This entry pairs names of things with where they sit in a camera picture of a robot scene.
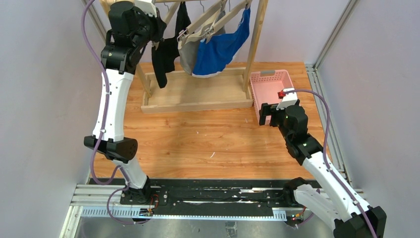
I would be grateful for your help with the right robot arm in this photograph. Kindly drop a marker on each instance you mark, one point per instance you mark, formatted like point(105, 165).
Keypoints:
point(344, 210)

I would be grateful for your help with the blue underwear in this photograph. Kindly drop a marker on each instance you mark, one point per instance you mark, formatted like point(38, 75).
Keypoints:
point(213, 56)

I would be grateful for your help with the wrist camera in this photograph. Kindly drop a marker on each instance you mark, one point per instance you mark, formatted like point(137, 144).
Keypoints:
point(147, 6)
point(287, 97)

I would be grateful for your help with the beige clip hanger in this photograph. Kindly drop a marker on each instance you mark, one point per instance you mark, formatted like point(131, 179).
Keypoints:
point(196, 25)
point(167, 18)
point(220, 22)

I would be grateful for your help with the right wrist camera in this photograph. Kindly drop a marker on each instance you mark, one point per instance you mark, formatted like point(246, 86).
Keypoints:
point(287, 97)

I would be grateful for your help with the grey aluminium frame rail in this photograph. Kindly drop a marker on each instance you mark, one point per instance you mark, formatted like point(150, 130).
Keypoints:
point(316, 72)

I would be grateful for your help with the pink perforated plastic basket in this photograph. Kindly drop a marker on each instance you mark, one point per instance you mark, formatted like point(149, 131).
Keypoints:
point(266, 84)

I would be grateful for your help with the black underwear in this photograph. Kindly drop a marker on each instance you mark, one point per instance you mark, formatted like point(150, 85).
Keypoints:
point(164, 55)

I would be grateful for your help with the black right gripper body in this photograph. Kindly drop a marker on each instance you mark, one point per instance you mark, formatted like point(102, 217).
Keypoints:
point(265, 113)

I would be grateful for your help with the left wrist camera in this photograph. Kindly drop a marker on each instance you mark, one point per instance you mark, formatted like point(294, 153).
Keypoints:
point(147, 6)

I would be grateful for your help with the wooden clothes rack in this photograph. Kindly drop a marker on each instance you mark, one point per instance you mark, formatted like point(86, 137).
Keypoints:
point(183, 92)

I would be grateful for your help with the grey underwear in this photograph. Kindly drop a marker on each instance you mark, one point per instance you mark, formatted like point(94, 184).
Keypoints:
point(188, 52)

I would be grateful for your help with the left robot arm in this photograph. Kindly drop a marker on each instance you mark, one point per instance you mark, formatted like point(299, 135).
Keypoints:
point(134, 23)

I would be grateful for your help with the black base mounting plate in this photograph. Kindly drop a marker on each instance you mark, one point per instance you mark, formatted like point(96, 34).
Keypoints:
point(239, 199)

